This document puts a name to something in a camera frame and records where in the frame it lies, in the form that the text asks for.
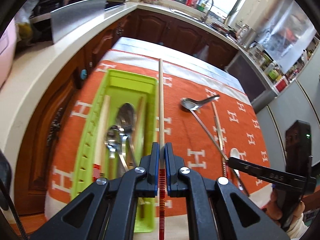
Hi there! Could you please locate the white ceramic soup spoon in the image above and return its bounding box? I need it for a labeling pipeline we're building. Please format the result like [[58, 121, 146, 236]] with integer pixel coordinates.
[[229, 147, 245, 191]]

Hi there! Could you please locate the steel twisted chopstick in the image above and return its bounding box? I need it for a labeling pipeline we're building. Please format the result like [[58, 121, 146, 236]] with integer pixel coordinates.
[[190, 110, 249, 197]]

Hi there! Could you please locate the bamboo chopstick red end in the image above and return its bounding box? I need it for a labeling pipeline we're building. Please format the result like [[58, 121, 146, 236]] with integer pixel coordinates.
[[212, 102, 230, 179], [158, 59, 165, 240]]

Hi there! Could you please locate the steel fork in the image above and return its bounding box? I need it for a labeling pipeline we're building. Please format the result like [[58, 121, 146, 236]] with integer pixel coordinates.
[[104, 125, 129, 177]]

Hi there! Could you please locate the large steel soup spoon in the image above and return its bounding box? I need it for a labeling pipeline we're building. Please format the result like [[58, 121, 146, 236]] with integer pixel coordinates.
[[180, 95, 220, 111]]

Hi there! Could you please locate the wooden handled steel spoon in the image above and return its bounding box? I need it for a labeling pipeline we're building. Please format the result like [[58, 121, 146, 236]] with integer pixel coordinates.
[[116, 103, 137, 171]]

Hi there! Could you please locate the kitchen faucet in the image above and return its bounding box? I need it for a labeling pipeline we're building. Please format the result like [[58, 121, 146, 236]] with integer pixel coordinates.
[[201, 0, 214, 23]]

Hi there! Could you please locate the person right hand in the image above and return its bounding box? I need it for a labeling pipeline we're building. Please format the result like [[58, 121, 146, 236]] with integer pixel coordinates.
[[265, 199, 306, 230]]

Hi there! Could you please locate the orange H-pattern blanket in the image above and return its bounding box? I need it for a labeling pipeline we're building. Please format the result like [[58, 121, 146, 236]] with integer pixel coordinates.
[[44, 38, 270, 219]]

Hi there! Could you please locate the green plastic utensil tray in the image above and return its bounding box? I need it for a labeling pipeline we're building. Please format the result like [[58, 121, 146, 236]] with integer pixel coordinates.
[[66, 69, 159, 239]]

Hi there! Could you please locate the steel backsplash panel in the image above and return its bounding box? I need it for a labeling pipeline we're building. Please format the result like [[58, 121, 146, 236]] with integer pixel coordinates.
[[50, 0, 107, 43]]

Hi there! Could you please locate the pink rice cooker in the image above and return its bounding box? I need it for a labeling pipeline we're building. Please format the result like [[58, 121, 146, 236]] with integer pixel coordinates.
[[0, 18, 17, 87]]

